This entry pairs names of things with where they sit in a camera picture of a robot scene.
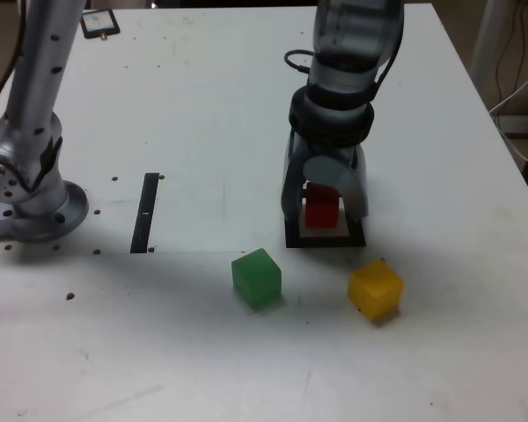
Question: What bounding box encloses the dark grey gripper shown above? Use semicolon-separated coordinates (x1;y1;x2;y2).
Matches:
281;133;371;223

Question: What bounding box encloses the red cube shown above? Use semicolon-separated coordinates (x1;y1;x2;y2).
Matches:
304;182;340;229

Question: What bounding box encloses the green cube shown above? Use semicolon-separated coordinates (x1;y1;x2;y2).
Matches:
231;247;283;312

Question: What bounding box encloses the yellow cube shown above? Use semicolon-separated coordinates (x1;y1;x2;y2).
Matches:
347;258;405;321

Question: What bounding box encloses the black tape square outline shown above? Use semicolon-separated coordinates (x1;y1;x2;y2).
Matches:
284;195;367;250

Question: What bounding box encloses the black tape strip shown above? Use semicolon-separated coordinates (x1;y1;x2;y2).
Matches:
130;172;160;255

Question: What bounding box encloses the black flat device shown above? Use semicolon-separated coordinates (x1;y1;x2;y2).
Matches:
79;8;121;40

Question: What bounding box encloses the black camera cable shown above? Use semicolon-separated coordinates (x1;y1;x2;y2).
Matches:
283;8;407;105

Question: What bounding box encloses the white background cable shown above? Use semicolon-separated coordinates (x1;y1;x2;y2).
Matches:
488;59;528;167

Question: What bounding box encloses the white post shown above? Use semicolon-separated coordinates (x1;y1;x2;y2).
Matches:
468;0;506;89

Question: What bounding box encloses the black background cable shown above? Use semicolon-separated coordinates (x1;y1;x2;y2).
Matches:
494;0;528;111

